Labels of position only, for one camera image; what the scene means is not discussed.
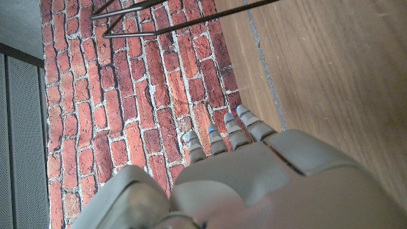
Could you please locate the dark grey perforated panel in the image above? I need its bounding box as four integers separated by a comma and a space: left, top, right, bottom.
0, 43, 52, 229

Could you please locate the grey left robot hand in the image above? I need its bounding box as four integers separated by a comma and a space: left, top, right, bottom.
70, 104, 407, 229

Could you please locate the black wire file holder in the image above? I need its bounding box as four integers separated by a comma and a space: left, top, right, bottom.
89, 0, 280, 39

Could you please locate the red brick print backdrop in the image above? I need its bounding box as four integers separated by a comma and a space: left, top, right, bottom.
39, 0, 252, 229

